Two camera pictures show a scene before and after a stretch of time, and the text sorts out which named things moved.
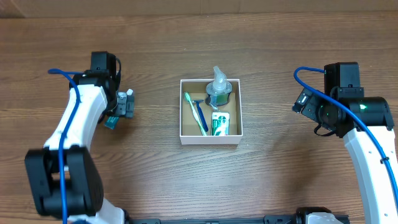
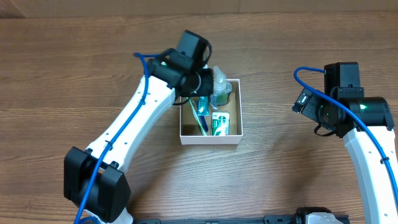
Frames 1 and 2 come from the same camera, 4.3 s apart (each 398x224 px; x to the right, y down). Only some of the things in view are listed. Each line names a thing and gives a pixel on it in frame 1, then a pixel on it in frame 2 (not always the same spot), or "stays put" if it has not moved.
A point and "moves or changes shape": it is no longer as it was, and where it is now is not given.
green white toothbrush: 186,96 stays put
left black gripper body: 113,101 -> 204,82
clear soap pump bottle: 218,91 stays put
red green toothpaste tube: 111,122 moves or changes shape
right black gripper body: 315,111 stays put
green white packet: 220,123 stays put
